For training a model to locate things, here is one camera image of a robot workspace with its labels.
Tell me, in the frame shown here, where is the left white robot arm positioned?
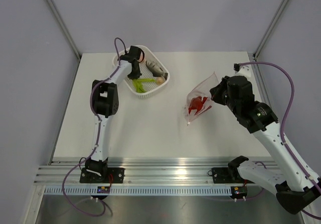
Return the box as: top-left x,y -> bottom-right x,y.
85,46 -> 145,183

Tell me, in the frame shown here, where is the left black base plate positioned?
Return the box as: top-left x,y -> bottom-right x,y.
79,167 -> 125,184

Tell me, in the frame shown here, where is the clear zip top bag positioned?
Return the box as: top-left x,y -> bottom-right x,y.
184,72 -> 219,126

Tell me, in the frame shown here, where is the left aluminium frame post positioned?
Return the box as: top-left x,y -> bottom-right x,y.
44,0 -> 82,63

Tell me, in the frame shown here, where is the right small circuit board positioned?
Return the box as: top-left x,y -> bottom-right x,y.
231,186 -> 248,199

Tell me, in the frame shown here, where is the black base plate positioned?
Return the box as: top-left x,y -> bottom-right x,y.
79,167 -> 125,184
207,167 -> 253,184

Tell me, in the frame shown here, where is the small circuit board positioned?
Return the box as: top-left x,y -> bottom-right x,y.
231,186 -> 248,199
97,186 -> 110,193

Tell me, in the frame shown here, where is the white plastic basket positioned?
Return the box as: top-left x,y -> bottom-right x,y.
124,45 -> 170,99

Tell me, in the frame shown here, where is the right aluminium frame post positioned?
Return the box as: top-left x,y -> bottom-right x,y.
253,0 -> 291,60

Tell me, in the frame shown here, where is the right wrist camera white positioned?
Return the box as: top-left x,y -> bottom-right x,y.
233,63 -> 251,78

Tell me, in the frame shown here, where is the red toy lobster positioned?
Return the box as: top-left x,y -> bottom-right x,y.
188,96 -> 208,114

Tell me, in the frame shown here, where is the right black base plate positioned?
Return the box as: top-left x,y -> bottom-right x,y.
207,167 -> 253,184

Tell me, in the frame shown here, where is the grey toy fish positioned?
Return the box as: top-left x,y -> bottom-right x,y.
145,61 -> 168,80

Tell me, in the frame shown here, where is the green toy leek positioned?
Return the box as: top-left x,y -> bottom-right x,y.
132,78 -> 155,93

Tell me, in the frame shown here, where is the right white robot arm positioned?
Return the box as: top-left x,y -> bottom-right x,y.
210,75 -> 320,214

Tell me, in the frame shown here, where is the aluminium mounting rail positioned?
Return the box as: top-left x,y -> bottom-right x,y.
34,156 -> 284,186

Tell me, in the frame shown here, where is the white slotted cable duct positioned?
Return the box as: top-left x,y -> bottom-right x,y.
45,185 -> 232,196

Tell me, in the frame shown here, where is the aluminium frame post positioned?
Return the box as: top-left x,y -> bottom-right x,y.
44,0 -> 82,63
253,0 -> 291,60

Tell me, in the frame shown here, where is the left small circuit board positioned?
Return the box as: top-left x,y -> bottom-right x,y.
97,186 -> 110,193

